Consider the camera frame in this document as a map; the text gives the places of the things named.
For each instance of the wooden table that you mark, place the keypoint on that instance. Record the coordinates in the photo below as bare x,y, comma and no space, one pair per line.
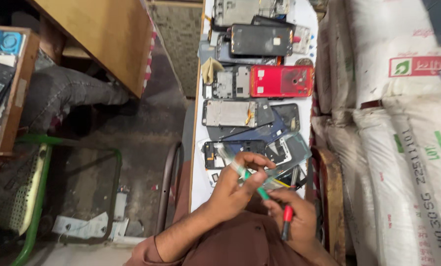
102,37

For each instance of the wooden shelf with phone parts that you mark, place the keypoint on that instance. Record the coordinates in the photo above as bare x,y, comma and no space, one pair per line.
2,81

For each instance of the white sack with black print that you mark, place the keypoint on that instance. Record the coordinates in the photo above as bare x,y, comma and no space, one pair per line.
383,184

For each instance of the white sack with red label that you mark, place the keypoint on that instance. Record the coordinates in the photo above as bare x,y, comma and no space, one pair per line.
390,44

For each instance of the person's left hand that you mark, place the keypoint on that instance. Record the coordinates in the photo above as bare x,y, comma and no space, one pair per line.
229,188

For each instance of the phone with silver back plate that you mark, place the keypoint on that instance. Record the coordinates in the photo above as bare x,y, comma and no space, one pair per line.
228,113

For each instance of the green metal chair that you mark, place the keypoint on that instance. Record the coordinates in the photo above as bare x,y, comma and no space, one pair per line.
35,192

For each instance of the plain white sack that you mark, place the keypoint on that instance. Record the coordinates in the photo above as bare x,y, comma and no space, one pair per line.
337,66

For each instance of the red phone back cover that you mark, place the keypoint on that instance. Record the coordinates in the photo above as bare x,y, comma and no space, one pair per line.
276,81

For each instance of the black phone parts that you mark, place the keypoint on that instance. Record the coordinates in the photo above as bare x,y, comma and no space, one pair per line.
300,179

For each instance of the grey-blue phone back cover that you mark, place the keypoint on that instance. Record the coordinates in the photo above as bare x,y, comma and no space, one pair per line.
224,55

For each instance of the yellow cloth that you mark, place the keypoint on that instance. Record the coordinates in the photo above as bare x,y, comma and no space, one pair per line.
210,69

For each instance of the black phone back cover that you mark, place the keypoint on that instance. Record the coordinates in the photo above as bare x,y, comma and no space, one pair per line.
290,116

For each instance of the person's brown clothing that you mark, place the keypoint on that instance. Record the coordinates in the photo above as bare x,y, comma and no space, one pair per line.
239,244

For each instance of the grey phone frame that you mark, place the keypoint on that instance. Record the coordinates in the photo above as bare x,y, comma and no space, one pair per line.
235,11

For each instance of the white phone frame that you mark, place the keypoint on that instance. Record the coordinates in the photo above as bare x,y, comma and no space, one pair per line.
279,151
302,40

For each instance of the round bronze disc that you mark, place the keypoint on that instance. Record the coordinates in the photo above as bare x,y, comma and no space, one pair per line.
304,62

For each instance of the white papers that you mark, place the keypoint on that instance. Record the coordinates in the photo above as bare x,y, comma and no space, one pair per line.
83,226

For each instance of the brown metal chair frame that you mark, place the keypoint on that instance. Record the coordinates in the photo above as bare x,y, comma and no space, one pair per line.
168,184

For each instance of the phone frame with circuit board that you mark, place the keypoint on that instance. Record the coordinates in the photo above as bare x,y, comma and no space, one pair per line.
276,7

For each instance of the white inner phone frame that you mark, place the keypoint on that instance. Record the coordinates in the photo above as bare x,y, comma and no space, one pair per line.
279,151

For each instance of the red black screwdriver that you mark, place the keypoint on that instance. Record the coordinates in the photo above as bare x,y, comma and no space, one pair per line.
287,216

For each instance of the black open phone frame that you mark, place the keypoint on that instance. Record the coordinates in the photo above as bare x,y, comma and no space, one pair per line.
215,155

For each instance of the white sack with green stripe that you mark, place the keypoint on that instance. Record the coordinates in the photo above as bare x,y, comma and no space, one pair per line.
431,155

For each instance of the blue phone back cover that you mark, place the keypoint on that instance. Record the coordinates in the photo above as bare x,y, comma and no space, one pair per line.
268,133

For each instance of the clear phone case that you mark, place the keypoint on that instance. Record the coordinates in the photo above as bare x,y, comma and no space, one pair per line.
298,151

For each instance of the silver phone midframe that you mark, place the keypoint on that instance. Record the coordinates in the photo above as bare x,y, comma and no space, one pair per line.
231,83

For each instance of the person's right hand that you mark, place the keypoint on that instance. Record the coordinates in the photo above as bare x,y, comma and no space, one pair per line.
301,221

